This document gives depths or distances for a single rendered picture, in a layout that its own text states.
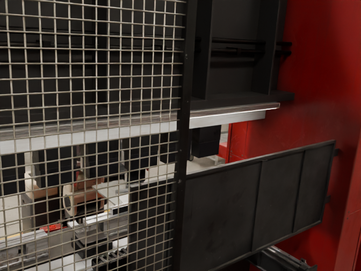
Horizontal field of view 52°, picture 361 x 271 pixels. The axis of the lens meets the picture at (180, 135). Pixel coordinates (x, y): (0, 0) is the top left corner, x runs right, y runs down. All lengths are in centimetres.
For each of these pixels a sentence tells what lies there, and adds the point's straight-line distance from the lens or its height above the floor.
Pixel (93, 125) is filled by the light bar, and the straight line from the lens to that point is 132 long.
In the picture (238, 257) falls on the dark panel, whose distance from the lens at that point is 163.
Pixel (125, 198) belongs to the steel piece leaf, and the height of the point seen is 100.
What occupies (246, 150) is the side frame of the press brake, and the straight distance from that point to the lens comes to 236.
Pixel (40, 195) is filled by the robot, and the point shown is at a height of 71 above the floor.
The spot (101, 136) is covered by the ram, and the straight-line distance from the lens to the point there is 158.
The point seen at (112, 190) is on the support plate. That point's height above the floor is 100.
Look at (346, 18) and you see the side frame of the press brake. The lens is 197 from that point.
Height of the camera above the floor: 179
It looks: 15 degrees down
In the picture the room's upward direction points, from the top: 3 degrees clockwise
